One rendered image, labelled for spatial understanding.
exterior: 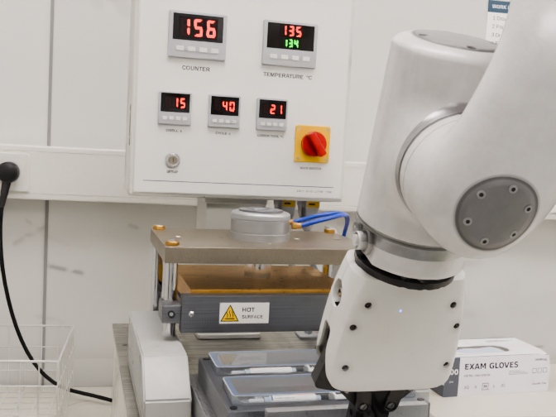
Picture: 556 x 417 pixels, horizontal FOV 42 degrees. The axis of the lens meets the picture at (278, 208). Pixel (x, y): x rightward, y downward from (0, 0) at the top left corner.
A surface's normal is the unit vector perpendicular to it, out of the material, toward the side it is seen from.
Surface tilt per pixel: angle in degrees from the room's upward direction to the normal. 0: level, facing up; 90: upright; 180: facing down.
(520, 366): 87
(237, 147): 90
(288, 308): 90
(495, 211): 110
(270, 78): 90
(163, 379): 40
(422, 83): 103
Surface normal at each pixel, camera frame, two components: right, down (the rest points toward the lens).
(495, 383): 0.29, 0.15
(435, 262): 0.23, 0.43
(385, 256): -0.54, 0.28
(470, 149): -0.44, 0.07
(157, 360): 0.22, -0.69
